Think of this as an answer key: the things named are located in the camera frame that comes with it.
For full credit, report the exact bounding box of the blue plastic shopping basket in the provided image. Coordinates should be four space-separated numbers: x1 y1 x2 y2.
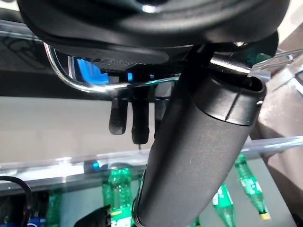
75 58 157 86

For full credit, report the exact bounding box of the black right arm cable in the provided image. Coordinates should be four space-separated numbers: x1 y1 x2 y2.
0 176 33 227

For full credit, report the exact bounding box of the dark cola bottle blue label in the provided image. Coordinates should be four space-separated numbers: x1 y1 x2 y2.
23 216 48 227

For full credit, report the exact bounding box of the clear plastic price rail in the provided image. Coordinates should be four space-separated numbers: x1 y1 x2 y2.
241 136 303 154
0 151 152 192

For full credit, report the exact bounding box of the chrome wire basket handle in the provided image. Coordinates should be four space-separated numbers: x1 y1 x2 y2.
43 44 183 93
209 48 296 78

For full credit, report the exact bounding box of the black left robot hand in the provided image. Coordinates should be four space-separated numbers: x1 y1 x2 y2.
18 0 291 227

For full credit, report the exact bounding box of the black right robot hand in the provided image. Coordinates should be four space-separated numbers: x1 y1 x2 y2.
74 205 112 227

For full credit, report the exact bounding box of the green soda bottle yellow cap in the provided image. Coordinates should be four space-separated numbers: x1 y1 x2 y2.
108 167 133 227
46 190 62 227
101 182 112 209
212 183 235 227
235 155 271 221

